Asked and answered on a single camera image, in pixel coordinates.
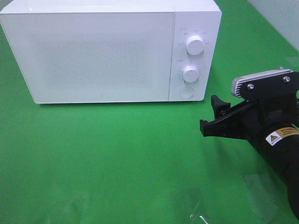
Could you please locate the lower white microwave knob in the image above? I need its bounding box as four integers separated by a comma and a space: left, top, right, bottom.
183, 66, 199, 83

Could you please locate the white microwave door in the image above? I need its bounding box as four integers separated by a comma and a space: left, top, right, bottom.
0, 13, 174, 104

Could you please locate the upper white microwave knob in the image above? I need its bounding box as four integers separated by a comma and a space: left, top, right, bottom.
185, 34, 205, 56

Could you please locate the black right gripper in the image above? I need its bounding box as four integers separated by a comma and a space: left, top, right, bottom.
200, 95, 299, 154

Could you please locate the white microwave oven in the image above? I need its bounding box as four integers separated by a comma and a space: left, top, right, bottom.
0, 0, 222, 104

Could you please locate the white microwave knob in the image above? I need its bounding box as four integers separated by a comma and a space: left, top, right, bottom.
183, 66, 199, 83
185, 34, 205, 56

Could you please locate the clear tape patch on table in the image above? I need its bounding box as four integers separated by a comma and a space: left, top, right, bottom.
188, 202, 209, 224

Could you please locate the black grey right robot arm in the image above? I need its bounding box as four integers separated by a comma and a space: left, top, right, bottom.
200, 94, 299, 217

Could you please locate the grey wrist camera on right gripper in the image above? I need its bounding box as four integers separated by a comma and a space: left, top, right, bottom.
231, 69, 299, 101

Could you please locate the round door release button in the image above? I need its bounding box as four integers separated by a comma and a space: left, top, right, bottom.
180, 87, 194, 98

